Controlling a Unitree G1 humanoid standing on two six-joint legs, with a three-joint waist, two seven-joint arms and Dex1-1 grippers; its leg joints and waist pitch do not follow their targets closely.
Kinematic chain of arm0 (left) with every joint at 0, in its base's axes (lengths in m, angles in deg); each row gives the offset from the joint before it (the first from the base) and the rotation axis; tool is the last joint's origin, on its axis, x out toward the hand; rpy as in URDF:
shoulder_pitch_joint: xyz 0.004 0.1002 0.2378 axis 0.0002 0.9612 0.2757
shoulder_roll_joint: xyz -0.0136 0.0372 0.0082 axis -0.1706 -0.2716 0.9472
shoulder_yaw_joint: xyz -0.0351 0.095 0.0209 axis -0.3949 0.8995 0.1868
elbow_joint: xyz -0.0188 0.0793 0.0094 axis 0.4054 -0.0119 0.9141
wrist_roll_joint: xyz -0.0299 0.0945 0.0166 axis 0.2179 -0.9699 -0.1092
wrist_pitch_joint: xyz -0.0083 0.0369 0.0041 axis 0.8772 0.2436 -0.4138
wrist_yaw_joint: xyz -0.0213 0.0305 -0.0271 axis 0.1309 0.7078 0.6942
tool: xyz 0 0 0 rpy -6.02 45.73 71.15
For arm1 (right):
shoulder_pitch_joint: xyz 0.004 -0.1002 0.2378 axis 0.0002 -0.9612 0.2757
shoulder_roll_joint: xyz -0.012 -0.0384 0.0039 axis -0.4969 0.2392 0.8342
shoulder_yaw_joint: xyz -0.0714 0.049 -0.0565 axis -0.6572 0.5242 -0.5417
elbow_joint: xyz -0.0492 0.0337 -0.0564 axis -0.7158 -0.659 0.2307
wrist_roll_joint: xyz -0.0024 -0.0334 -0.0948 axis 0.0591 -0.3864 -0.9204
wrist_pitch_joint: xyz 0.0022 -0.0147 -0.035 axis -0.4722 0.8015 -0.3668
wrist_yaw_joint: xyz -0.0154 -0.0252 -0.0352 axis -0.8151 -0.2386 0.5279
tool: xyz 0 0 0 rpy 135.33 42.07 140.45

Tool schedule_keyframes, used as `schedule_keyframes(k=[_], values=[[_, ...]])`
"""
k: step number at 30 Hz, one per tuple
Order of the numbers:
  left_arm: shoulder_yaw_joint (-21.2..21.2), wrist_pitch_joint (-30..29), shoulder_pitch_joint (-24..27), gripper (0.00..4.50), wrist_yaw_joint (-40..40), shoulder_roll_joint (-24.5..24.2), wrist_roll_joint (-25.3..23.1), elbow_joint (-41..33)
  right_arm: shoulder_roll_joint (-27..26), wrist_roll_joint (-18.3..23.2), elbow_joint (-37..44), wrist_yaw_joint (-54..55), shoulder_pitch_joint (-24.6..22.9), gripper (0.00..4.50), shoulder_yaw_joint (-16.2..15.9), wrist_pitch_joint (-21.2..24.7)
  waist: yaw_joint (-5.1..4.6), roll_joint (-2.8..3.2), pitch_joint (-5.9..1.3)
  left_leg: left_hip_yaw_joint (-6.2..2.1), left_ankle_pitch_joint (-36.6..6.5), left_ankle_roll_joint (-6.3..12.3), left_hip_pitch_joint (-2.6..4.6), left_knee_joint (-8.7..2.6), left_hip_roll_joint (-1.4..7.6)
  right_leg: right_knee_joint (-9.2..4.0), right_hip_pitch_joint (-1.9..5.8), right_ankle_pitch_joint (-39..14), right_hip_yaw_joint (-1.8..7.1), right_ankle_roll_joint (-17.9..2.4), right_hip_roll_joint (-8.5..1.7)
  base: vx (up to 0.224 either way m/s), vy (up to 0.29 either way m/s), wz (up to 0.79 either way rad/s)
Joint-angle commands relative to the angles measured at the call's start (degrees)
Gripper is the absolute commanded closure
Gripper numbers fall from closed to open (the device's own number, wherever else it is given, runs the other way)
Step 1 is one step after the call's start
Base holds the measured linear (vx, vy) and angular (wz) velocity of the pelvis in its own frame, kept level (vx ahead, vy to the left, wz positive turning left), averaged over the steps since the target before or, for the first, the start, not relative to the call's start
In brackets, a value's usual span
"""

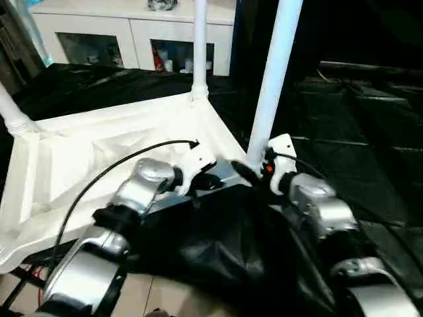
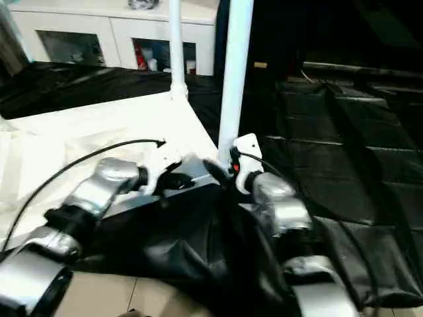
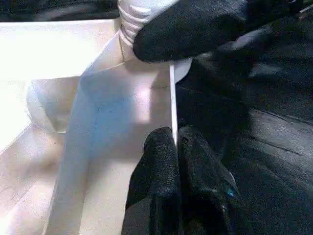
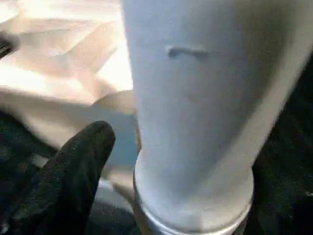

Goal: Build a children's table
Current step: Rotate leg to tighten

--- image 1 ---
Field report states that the thin red cable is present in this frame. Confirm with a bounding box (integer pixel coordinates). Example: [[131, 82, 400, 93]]
[[31, 264, 46, 298]]

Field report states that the pale teal translucent object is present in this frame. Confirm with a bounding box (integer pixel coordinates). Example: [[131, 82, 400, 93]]
[[28, 9, 54, 67]]

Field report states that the white glass door cabinet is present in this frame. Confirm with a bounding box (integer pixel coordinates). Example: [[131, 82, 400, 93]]
[[29, 0, 236, 77]]

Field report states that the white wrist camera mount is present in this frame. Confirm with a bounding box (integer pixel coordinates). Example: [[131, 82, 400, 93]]
[[266, 133, 298, 194], [176, 145, 217, 194]]

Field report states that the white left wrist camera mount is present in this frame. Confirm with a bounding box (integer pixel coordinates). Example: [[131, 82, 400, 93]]
[[176, 145, 217, 194]]

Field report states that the black glossy mat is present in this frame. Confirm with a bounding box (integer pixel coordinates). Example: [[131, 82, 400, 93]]
[[0, 62, 423, 317]]

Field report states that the tangled dark cable bundle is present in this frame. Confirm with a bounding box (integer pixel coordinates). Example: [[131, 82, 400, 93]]
[[147, 0, 179, 11]]

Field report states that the white plastic table top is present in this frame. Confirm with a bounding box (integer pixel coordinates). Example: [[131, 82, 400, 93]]
[[0, 90, 255, 275]]

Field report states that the black flat monitor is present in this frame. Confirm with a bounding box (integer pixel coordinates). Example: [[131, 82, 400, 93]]
[[319, 0, 423, 75]]

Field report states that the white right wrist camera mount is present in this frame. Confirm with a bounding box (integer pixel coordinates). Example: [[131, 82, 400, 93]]
[[266, 133, 298, 194]]

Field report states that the white plastic table leg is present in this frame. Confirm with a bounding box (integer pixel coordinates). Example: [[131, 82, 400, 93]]
[[246, 0, 304, 170], [191, 0, 210, 102], [0, 82, 36, 138]]

